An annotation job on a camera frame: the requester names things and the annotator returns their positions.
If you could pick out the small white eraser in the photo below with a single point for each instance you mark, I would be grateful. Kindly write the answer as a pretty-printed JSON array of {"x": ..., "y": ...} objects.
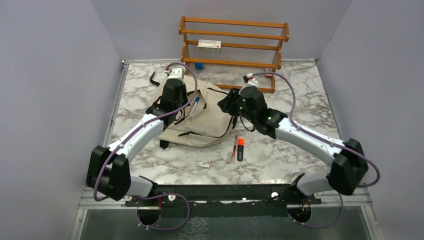
[{"x": 203, "y": 164}]

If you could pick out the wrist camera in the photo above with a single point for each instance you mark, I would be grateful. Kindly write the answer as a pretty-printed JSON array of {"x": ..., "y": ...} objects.
[
  {"x": 250, "y": 80},
  {"x": 175, "y": 73}
]

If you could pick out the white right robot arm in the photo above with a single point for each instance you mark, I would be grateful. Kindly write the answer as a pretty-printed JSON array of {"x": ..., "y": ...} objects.
[{"x": 347, "y": 167}]

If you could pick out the beige canvas backpack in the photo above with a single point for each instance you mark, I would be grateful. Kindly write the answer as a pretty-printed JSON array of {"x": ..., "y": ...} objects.
[{"x": 200, "y": 125}]

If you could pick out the orange highlighter marker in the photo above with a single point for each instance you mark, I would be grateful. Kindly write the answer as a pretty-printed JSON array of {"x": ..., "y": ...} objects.
[{"x": 240, "y": 149}]

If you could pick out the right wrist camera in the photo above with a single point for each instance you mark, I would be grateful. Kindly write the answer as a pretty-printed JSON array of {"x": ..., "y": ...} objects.
[{"x": 250, "y": 80}]

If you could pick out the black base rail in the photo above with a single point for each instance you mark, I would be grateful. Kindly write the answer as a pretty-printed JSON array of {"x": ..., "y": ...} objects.
[{"x": 222, "y": 201}]

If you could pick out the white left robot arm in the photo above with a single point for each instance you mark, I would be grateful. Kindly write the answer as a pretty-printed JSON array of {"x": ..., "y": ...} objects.
[{"x": 109, "y": 167}]

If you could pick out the red pen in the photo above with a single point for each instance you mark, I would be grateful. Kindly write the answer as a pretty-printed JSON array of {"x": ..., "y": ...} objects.
[{"x": 234, "y": 150}]

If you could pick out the orange wooden shelf rack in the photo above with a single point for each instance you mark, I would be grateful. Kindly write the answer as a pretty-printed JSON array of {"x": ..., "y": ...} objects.
[{"x": 248, "y": 44}]

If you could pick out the blue whiteboard marker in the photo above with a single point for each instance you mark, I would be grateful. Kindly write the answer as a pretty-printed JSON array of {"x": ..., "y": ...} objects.
[{"x": 194, "y": 106}]

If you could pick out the small red box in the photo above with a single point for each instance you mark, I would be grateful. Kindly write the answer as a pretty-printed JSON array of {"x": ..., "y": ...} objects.
[{"x": 268, "y": 73}]

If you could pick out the small blue object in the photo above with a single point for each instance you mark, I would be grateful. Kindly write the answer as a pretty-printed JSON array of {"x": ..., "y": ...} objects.
[{"x": 199, "y": 65}]

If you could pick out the white and grey box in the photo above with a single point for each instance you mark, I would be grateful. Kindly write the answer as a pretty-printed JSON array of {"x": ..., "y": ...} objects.
[{"x": 209, "y": 46}]

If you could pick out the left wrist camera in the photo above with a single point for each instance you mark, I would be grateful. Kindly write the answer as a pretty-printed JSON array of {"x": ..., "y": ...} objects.
[{"x": 175, "y": 73}]

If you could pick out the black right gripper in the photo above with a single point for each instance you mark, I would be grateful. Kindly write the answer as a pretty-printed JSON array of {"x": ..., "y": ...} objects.
[{"x": 227, "y": 105}]

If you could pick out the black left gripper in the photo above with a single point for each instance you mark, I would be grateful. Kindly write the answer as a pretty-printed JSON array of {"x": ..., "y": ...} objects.
[{"x": 184, "y": 92}]

